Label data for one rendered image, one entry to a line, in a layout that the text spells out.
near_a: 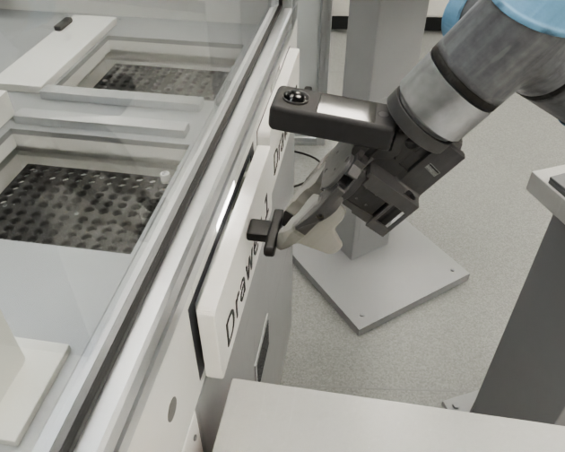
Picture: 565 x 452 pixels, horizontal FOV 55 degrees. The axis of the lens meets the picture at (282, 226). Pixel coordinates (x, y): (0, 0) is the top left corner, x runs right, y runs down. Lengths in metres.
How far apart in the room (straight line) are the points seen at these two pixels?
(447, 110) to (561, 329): 0.75
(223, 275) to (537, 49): 0.33
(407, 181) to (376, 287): 1.25
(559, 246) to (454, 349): 0.69
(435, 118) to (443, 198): 1.75
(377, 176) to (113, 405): 0.30
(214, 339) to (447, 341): 1.25
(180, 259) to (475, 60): 0.29
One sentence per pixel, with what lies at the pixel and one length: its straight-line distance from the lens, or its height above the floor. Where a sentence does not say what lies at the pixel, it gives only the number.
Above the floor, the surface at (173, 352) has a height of 0.92.
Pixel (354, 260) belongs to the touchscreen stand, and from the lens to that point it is 1.84.
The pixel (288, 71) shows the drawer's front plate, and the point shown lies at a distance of 0.91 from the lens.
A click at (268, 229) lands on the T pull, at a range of 0.61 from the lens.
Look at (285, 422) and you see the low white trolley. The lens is 0.64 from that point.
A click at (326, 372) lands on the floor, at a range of 1.60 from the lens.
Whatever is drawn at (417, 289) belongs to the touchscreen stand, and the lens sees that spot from 1.80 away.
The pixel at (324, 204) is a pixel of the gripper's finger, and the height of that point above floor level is 0.99.
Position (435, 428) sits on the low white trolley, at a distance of 0.66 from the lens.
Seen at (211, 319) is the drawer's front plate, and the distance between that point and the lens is 0.52.
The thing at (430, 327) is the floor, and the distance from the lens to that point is 1.74.
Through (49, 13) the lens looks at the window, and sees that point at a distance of 0.31.
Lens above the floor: 1.31
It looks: 41 degrees down
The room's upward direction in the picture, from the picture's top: straight up
